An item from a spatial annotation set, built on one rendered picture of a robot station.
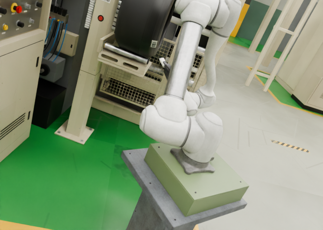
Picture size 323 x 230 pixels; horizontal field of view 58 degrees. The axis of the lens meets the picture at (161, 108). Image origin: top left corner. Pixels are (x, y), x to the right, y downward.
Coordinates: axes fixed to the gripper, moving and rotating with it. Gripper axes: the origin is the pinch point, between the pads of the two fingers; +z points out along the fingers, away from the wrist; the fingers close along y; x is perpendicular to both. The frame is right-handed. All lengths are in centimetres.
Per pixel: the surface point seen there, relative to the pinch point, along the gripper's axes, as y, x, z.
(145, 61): 16.8, -2.7, 16.7
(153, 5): -23.6, 0.0, 27.8
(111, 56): 20.2, -23.7, 29.8
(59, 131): 95, -69, 21
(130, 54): 16.6, -11.2, 24.7
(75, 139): 96, -58, 10
